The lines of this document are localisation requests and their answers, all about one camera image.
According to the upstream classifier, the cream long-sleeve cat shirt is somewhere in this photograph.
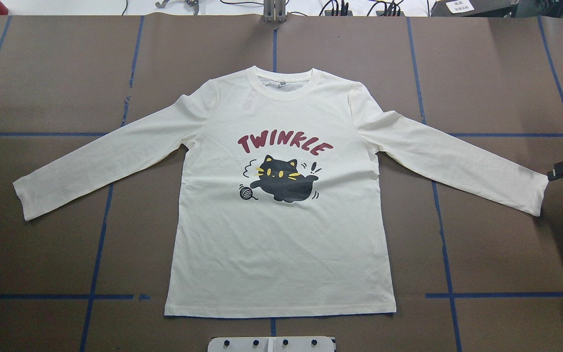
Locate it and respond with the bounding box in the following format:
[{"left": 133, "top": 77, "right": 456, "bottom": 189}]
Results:
[{"left": 13, "top": 66, "right": 548, "bottom": 318}]

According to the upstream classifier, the black box white label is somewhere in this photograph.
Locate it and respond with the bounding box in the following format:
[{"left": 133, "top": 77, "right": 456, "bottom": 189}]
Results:
[{"left": 430, "top": 0, "right": 518, "bottom": 18}]

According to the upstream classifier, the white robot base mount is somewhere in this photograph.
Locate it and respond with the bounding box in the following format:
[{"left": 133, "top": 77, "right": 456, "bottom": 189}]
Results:
[{"left": 207, "top": 336, "right": 337, "bottom": 352}]

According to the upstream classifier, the aluminium frame post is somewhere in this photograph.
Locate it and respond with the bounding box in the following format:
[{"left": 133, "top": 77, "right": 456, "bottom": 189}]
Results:
[{"left": 262, "top": 0, "right": 287, "bottom": 23}]

